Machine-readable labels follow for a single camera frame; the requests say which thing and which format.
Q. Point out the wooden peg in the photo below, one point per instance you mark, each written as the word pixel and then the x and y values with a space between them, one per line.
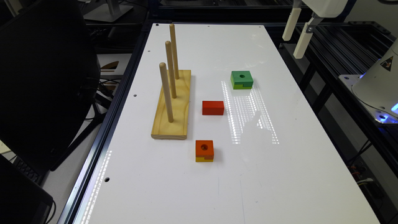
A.
pixel 168 47
pixel 174 50
pixel 165 85

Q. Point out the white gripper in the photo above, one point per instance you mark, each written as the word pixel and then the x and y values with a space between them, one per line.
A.
pixel 322 8

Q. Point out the orange yellow block with hole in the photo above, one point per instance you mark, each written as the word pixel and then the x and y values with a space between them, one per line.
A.
pixel 204 151

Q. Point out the black monitor corner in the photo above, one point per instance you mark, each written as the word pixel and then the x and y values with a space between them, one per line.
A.
pixel 22 200

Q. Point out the green block with hole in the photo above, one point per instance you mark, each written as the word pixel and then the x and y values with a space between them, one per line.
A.
pixel 241 80

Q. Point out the middle wooden peg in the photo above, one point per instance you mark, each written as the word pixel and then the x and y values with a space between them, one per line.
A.
pixel 168 47

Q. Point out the back wooden peg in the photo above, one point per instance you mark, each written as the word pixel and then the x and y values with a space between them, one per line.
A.
pixel 174 50

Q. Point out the wooden peg base board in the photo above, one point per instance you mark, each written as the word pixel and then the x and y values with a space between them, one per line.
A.
pixel 177 130

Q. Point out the silver monitor stand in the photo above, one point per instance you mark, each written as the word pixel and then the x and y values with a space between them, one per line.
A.
pixel 110 11

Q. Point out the front wooden peg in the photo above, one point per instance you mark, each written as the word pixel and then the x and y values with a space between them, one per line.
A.
pixel 165 85

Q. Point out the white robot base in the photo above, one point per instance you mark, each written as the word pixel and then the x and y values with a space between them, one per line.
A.
pixel 376 89

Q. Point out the red rectangular block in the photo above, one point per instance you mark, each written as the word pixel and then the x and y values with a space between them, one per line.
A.
pixel 212 108

